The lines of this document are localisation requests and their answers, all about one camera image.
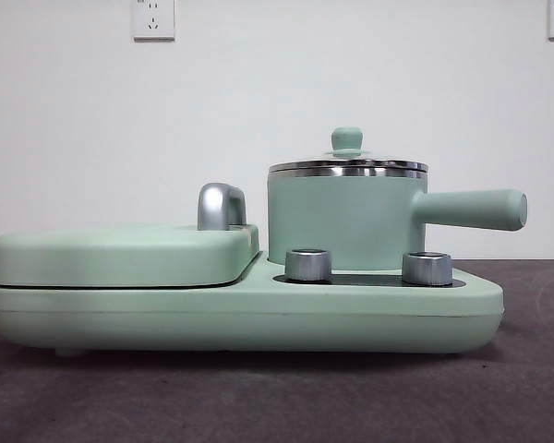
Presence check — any glass lid with green knob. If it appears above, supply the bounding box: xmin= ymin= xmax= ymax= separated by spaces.
xmin=267 ymin=126 xmax=429 ymax=174

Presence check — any silver control knob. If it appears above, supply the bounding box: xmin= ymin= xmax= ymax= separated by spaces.
xmin=284 ymin=248 xmax=333 ymax=283
xmin=401 ymin=251 xmax=453 ymax=285

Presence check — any green breakfast machine base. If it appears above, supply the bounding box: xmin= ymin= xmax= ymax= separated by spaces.
xmin=0 ymin=257 xmax=505 ymax=359

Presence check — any green pot with straight handle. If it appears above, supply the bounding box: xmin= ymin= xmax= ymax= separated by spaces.
xmin=266 ymin=167 xmax=529 ymax=271

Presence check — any green griddle cover, chrome handle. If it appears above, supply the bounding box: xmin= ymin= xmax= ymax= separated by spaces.
xmin=0 ymin=183 xmax=261 ymax=290

